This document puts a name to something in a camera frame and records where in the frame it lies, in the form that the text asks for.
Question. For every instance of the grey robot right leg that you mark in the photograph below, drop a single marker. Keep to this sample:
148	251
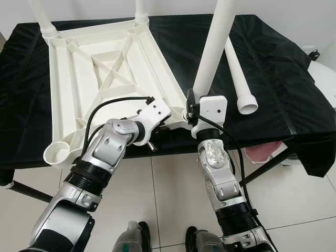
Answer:
205	242

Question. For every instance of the pink object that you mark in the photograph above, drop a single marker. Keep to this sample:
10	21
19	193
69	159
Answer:
262	152

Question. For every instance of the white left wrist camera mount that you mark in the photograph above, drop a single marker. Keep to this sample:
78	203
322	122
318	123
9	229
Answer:
155	113

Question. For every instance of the black power plug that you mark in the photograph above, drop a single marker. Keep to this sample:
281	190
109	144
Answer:
315	54

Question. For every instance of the white wall socket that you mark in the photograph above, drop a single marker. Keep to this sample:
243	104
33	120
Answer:
308	49

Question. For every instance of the black tablecloth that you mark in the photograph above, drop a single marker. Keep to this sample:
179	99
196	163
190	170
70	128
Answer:
294	84

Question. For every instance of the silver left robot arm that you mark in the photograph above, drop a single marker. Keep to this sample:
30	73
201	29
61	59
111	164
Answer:
100	157

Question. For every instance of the black metal table leg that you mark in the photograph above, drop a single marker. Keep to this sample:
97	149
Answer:
268	168
29	190

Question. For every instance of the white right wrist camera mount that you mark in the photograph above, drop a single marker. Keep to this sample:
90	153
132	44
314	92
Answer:
212	109

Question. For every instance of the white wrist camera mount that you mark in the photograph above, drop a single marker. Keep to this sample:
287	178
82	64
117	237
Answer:
155	113
212	109

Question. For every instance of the grey robot left leg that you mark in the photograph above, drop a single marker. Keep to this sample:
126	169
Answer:
130	240

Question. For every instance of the grey robot leg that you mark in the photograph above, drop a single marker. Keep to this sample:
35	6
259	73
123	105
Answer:
130	240
205	242

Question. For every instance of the white plastic table top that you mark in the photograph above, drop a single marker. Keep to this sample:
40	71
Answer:
63	89

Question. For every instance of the white plastic table leg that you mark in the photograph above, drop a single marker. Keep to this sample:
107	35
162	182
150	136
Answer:
142	10
43	18
212	47
237	73

